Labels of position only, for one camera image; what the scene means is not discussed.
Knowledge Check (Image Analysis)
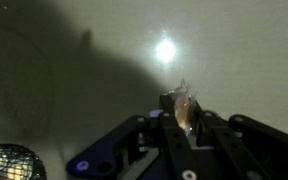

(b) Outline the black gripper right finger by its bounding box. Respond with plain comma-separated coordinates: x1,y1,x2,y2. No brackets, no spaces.
191,99,288,180

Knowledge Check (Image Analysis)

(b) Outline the black wire mesh basket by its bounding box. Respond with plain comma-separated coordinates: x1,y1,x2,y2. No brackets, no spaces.
0,143,48,180

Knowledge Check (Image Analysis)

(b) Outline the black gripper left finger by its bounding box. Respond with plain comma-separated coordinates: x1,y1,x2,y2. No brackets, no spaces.
65,93,199,180

